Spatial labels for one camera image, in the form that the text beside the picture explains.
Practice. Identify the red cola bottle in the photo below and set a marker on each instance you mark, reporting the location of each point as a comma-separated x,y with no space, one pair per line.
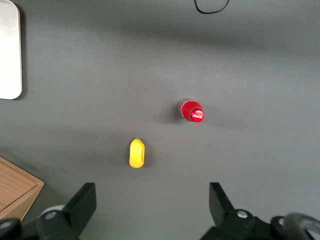
192,112

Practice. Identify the yellow lemon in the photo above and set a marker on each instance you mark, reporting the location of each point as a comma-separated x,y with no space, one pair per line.
136,155

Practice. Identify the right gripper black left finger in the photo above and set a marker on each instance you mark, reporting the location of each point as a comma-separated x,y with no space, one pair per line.
80,207

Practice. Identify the cream rectangular tray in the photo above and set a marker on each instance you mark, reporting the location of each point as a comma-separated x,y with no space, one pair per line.
8,50

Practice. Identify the wooden drawer cabinet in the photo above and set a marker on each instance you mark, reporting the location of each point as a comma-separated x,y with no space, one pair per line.
15,185

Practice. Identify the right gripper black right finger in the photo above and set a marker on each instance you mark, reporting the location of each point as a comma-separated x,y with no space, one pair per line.
222,207

